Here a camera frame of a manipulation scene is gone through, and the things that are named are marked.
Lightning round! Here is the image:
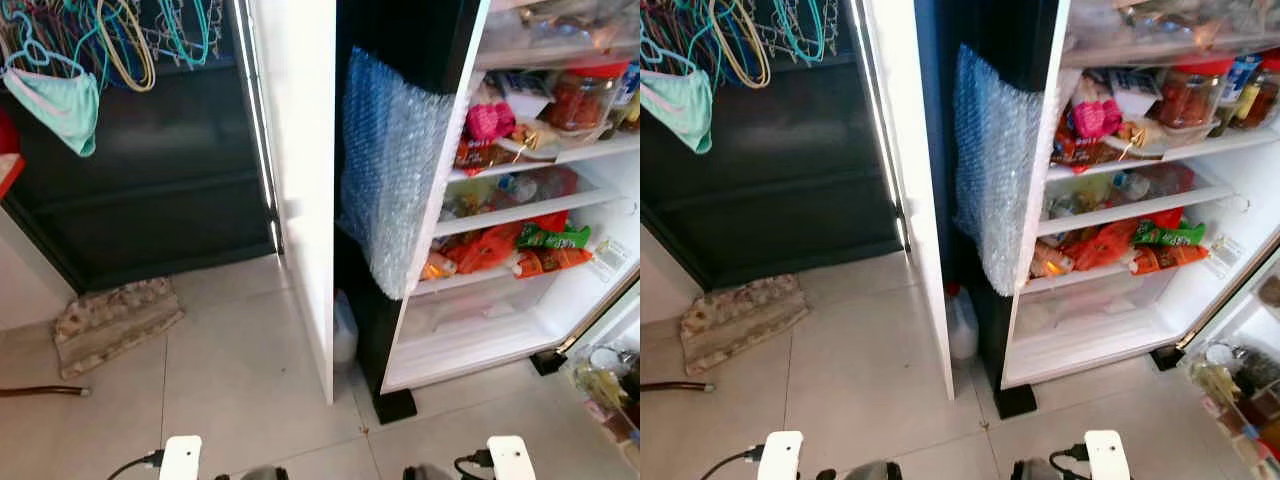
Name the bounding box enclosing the clear bottle with white cap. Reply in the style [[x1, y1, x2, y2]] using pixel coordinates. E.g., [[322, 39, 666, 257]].
[[495, 168, 583, 209], [1110, 163, 1198, 204]]

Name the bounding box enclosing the white fridge door with shelves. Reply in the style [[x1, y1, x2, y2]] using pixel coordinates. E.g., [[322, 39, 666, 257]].
[[1000, 0, 1280, 391], [380, 0, 641, 395]]

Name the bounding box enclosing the black fridge body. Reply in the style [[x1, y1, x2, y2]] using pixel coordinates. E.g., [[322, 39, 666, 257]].
[[915, 0, 1061, 421], [335, 0, 491, 425]]

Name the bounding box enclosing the green snack packet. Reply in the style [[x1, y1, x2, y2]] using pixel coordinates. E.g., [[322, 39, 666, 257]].
[[514, 222, 594, 252], [1130, 218, 1208, 248]]

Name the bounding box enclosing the small orange sachet packet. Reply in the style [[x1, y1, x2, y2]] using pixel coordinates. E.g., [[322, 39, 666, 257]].
[[1128, 243, 1211, 275], [510, 247, 595, 278]]

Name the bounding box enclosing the mint green cloth mask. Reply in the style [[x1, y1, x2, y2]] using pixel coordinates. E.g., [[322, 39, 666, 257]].
[[640, 68, 714, 156], [2, 65, 102, 159]]

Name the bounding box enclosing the white door rack with condiments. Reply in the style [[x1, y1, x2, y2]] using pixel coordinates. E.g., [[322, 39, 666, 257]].
[[563, 285, 641, 473], [1180, 250, 1280, 480]]

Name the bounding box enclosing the glass jar with red lid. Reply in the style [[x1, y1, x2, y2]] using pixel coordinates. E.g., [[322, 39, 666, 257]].
[[1155, 58, 1236, 131], [545, 62, 627, 134]]

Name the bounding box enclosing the large orange red packet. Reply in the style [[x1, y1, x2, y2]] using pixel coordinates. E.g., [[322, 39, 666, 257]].
[[445, 212, 571, 277], [1058, 208, 1186, 273]]

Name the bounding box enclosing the black cabinet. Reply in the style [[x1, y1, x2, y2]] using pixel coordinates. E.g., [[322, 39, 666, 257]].
[[640, 50, 906, 293], [0, 55, 283, 295]]

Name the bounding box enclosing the brown red snack bag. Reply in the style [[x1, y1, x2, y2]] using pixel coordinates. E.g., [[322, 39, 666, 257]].
[[453, 137, 523, 176], [1048, 133, 1123, 169]]

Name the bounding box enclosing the pink snack packet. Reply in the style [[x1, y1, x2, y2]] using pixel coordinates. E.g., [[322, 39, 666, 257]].
[[464, 100, 519, 143], [1070, 98, 1124, 139]]

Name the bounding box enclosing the yellow clothes hanger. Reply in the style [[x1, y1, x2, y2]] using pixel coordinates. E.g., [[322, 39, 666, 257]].
[[705, 0, 773, 89], [95, 0, 158, 93]]

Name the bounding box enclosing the clear bubble wrap sheet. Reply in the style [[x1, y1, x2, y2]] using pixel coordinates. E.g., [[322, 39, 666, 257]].
[[337, 45, 457, 301], [950, 43, 1046, 297]]

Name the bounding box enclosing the teal clothes hanger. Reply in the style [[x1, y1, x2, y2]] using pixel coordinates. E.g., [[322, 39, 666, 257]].
[[770, 0, 829, 63], [155, 0, 226, 71]]

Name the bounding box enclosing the silver metal door strip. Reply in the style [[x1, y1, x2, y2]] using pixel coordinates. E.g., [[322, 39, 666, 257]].
[[230, 0, 284, 253], [850, 0, 909, 251]]

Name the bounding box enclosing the white upright panel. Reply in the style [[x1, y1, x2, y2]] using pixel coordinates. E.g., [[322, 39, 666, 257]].
[[862, 0, 956, 401], [248, 0, 339, 405]]

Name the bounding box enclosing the white plastic jug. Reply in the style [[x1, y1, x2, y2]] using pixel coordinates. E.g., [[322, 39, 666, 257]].
[[333, 290, 360, 367], [945, 283, 981, 363]]

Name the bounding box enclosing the red plastic object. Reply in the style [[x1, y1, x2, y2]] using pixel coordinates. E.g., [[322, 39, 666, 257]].
[[0, 105, 27, 198]]

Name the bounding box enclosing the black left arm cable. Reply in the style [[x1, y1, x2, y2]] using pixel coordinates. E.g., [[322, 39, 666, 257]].
[[700, 445, 766, 480], [106, 450, 166, 480]]

